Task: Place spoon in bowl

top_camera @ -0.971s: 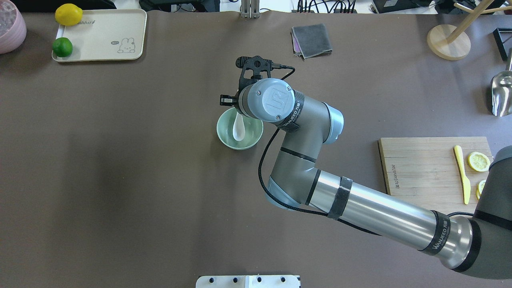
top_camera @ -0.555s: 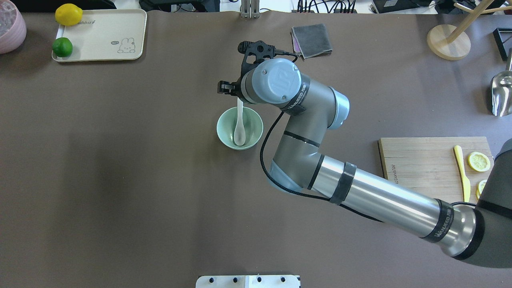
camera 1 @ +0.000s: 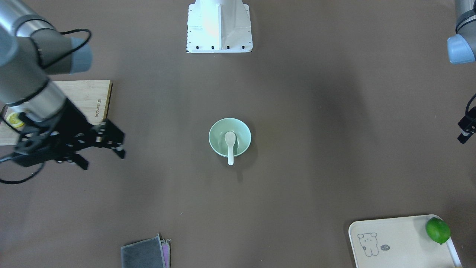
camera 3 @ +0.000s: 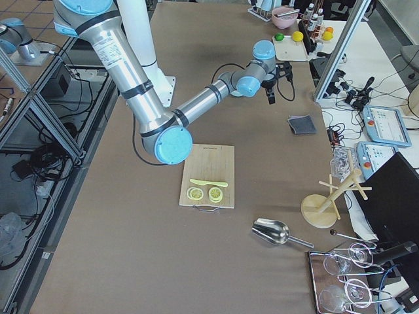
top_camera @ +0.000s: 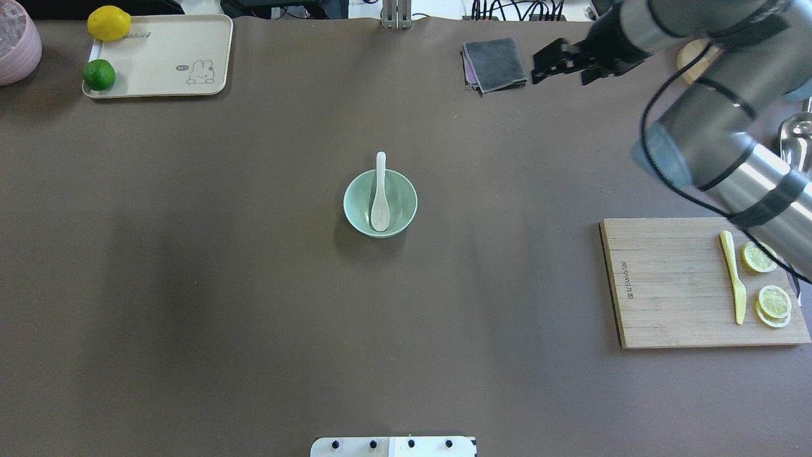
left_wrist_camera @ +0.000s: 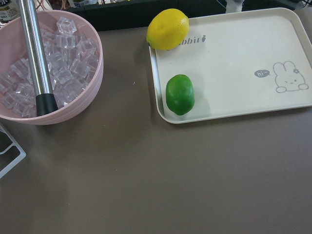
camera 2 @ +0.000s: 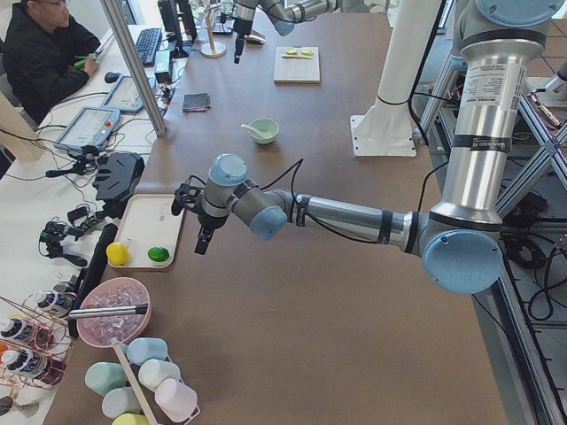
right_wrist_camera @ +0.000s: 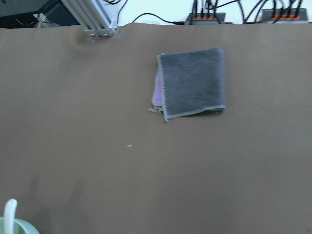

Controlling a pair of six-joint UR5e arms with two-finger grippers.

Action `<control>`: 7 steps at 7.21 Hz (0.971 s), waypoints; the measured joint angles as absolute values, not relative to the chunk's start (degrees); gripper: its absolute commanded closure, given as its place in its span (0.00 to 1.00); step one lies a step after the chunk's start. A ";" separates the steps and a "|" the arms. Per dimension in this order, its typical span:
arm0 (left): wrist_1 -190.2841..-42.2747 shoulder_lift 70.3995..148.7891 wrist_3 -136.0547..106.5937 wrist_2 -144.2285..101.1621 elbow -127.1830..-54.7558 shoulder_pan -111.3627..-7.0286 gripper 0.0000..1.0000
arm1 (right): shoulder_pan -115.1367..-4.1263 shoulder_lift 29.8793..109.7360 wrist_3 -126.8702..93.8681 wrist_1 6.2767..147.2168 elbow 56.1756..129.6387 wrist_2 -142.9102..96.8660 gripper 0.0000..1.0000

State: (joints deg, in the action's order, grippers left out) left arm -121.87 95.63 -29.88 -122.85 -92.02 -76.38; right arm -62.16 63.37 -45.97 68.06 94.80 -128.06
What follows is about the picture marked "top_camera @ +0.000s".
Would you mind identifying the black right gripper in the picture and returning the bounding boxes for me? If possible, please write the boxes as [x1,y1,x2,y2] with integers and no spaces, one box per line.
[531,6,648,86]

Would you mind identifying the white ceramic spoon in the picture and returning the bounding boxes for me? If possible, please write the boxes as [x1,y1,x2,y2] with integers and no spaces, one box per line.
[369,151,391,232]

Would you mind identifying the light green bowl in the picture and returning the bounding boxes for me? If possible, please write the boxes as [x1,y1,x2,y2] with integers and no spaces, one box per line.
[343,169,418,238]

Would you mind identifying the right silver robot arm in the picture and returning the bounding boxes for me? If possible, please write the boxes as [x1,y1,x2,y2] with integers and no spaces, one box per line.
[532,1,810,252]

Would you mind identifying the pink bowl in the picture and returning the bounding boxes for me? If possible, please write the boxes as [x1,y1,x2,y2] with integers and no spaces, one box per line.
[1,1,43,86]

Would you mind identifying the grey folded cloth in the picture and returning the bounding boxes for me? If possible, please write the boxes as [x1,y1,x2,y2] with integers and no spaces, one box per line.
[461,37,527,95]

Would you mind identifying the wooden mug tree stand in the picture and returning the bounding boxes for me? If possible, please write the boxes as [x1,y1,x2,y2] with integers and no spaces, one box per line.
[676,38,724,86]

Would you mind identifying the steel scoop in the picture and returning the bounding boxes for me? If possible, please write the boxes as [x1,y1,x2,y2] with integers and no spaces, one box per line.
[779,98,811,178]

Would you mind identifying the bamboo cutting board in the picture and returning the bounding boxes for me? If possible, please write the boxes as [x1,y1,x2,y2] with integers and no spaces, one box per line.
[599,217,810,349]

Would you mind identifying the yellow plastic knife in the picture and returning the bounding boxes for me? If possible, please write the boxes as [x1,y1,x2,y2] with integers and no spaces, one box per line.
[719,230,747,325]

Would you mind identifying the stacked lemon slices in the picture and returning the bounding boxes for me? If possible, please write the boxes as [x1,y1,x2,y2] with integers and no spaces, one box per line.
[755,284,792,329]

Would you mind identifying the beige rabbit tray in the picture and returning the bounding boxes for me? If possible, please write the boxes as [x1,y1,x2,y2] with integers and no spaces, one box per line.
[82,14,234,99]

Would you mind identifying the yellow lemon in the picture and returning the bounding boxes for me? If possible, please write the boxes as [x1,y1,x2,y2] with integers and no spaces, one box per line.
[86,5,133,41]

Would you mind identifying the green lime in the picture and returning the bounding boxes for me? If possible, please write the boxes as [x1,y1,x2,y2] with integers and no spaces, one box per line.
[83,58,116,91]

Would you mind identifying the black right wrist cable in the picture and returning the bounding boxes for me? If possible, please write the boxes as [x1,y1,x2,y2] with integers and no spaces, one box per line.
[638,38,812,285]

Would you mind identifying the aluminium frame post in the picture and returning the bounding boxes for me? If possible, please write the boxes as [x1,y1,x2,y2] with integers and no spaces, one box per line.
[381,0,414,30]

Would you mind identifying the lemon slice near handle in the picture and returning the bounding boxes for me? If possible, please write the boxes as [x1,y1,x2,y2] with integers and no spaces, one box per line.
[740,242,778,273]

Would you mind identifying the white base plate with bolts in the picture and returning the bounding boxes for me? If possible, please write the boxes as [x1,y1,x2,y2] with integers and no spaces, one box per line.
[310,435,478,456]

